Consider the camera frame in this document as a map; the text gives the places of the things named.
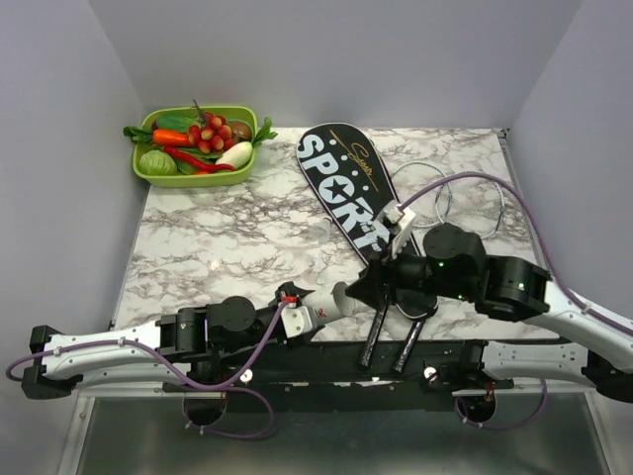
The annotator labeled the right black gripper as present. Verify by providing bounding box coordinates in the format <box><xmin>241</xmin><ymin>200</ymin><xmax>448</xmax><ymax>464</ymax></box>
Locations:
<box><xmin>343</xmin><ymin>232</ymin><xmax>472</xmax><ymax>311</ymax></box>

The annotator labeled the white shuttlecock tube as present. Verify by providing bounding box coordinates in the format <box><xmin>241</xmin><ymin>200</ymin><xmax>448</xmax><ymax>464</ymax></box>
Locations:
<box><xmin>301</xmin><ymin>282</ymin><xmax>357</xmax><ymax>332</ymax></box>

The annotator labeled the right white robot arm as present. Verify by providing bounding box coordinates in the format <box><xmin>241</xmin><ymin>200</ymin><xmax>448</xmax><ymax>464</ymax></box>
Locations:
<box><xmin>346</xmin><ymin>224</ymin><xmax>632</xmax><ymax>403</ymax></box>

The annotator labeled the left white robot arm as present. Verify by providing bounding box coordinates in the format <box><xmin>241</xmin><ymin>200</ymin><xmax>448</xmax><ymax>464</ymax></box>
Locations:
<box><xmin>17</xmin><ymin>283</ymin><xmax>323</xmax><ymax>400</ymax></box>

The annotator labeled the black racket cover bag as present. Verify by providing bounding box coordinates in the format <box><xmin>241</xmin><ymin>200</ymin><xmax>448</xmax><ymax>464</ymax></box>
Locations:
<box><xmin>296</xmin><ymin>123</ymin><xmax>438</xmax><ymax>321</ymax></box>

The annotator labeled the white toy radish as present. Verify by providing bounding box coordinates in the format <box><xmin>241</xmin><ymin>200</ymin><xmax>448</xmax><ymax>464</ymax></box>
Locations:
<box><xmin>216</xmin><ymin>142</ymin><xmax>254</xmax><ymax>169</ymax></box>

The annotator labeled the red toy chili pepper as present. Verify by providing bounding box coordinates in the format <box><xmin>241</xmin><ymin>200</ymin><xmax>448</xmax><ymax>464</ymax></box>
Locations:
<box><xmin>163</xmin><ymin>145</ymin><xmax>236</xmax><ymax>173</ymax></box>

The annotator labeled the green leafy toy vegetable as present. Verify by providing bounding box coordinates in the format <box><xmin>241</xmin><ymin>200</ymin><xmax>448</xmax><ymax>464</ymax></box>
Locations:
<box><xmin>251</xmin><ymin>117</ymin><xmax>278</xmax><ymax>148</ymax></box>

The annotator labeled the red toy cherry bunch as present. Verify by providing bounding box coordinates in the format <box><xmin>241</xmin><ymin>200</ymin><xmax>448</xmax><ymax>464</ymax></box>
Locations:
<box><xmin>187</xmin><ymin>113</ymin><xmax>235</xmax><ymax>153</ymax></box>

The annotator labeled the green plastic basket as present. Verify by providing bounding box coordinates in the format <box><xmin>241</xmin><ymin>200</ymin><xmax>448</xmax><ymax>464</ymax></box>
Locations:
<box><xmin>124</xmin><ymin>105</ymin><xmax>260</xmax><ymax>188</ymax></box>

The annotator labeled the green toy cabbage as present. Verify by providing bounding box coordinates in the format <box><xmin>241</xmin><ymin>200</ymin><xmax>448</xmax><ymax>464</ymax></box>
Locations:
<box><xmin>137</xmin><ymin>149</ymin><xmax>178</xmax><ymax>176</ymax></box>

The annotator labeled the orange toy carrot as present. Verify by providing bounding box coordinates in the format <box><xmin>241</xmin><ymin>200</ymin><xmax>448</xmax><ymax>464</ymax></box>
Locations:
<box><xmin>151</xmin><ymin>129</ymin><xmax>193</xmax><ymax>147</ymax></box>

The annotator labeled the badminton racket left handle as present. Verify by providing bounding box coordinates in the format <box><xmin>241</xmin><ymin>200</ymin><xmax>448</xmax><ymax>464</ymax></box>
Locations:
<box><xmin>359</xmin><ymin>304</ymin><xmax>389</xmax><ymax>368</ymax></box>

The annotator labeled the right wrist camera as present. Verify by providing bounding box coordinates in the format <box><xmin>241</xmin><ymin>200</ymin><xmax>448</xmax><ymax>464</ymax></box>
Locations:
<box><xmin>379</xmin><ymin>201</ymin><xmax>416</xmax><ymax>259</ymax></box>

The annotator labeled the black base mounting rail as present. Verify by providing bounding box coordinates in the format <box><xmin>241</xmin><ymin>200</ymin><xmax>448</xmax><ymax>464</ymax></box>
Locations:
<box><xmin>142</xmin><ymin>337</ymin><xmax>550</xmax><ymax>414</ymax></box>

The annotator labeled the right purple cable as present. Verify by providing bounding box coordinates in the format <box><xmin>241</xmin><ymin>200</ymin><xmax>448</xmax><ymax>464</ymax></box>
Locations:
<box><xmin>395</xmin><ymin>171</ymin><xmax>633</xmax><ymax>342</ymax></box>

